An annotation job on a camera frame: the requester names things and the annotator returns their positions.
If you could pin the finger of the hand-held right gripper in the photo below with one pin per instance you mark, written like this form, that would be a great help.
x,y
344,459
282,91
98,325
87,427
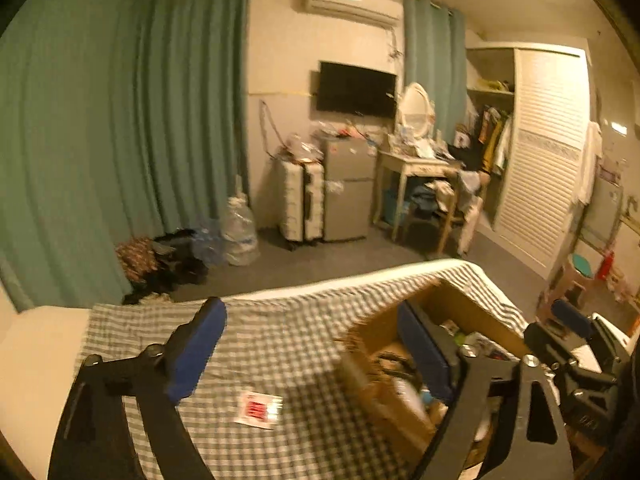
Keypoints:
x,y
545,340
575,317

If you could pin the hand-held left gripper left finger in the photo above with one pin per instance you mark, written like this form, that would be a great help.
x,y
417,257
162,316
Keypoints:
x,y
200,350

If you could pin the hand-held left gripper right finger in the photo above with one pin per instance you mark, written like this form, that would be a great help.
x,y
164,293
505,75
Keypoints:
x,y
425,355

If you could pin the cardboard box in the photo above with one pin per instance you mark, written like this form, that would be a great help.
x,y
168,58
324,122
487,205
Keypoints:
x,y
450,305

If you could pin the stool with teal seat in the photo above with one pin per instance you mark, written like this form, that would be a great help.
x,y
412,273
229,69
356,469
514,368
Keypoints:
x,y
575,275

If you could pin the red bottle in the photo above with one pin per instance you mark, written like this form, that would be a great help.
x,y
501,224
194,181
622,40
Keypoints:
x,y
605,265

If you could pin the white sachet red label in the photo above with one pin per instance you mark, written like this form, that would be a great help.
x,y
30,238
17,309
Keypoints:
x,y
260,410

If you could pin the pile of dark clothes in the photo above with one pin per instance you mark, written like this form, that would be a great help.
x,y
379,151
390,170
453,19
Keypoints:
x,y
160,265

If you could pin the grey white checked blanket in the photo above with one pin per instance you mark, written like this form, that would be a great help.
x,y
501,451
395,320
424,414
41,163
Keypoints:
x,y
300,340

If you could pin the bluish water bottle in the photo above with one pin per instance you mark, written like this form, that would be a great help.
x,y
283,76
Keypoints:
x,y
210,245

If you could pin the clear large water bottle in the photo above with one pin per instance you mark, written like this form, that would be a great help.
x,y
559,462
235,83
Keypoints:
x,y
240,235

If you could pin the wooden chair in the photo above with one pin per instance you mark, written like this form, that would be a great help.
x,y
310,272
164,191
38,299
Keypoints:
x,y
450,210

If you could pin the white hanging garment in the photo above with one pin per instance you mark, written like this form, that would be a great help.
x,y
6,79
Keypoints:
x,y
591,160

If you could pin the cream mattress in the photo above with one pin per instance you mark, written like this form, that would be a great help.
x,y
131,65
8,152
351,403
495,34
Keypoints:
x,y
40,360

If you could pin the white louvred wardrobe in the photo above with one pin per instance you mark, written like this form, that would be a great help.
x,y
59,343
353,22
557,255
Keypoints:
x,y
545,160

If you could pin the white suitcase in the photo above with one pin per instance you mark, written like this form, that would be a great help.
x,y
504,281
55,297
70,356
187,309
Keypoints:
x,y
300,205

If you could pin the small grey fridge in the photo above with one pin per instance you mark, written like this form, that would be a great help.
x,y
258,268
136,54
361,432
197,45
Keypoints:
x,y
347,190

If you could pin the white dressing desk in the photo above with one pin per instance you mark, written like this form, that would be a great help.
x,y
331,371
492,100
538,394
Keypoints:
x,y
415,165

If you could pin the hanging clothes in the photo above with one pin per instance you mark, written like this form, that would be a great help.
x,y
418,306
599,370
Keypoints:
x,y
492,135

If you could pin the plastic bag on suitcase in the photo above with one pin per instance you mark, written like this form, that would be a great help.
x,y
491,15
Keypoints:
x,y
300,147

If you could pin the wide green curtain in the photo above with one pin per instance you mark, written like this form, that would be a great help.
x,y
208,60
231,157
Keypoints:
x,y
100,135

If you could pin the white oval mirror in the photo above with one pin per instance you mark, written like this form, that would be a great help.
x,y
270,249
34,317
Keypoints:
x,y
415,110

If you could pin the narrow green curtain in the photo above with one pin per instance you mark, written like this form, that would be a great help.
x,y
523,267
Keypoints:
x,y
432,60

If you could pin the white air conditioner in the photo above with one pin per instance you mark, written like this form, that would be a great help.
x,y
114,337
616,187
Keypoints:
x,y
350,2

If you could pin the black wall television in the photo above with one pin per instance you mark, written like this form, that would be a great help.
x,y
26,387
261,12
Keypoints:
x,y
355,90

